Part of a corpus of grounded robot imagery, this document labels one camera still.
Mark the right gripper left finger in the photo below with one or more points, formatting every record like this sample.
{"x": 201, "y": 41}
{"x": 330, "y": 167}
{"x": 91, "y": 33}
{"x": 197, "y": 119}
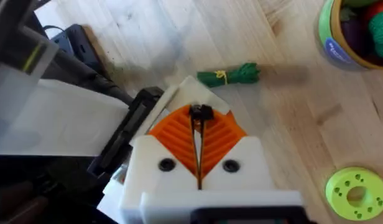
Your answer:
{"x": 166, "y": 149}

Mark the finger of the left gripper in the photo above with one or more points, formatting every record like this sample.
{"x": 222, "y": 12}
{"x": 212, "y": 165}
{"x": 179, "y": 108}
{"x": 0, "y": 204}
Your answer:
{"x": 194, "y": 91}

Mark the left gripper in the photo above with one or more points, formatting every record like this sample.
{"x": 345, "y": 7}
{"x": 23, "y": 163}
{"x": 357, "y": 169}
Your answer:
{"x": 79, "y": 124}

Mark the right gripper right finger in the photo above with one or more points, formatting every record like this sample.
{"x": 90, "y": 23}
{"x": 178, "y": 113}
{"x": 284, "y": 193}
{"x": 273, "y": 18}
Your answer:
{"x": 238, "y": 168}

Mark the green toy vegetable bundle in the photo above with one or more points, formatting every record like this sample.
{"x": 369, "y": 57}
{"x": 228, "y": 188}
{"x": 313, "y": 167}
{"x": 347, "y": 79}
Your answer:
{"x": 232, "y": 75}

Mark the green disc with holes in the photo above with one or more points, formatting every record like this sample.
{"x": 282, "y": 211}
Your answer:
{"x": 340, "y": 193}

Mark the black power adapter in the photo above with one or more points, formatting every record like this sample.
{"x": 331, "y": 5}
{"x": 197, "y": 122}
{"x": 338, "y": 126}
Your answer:
{"x": 81, "y": 46}

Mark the left wrist upright flat plate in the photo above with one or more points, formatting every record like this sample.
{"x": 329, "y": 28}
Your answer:
{"x": 20, "y": 77}

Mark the toy tub with toys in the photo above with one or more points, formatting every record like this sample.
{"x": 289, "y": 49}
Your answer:
{"x": 340, "y": 40}

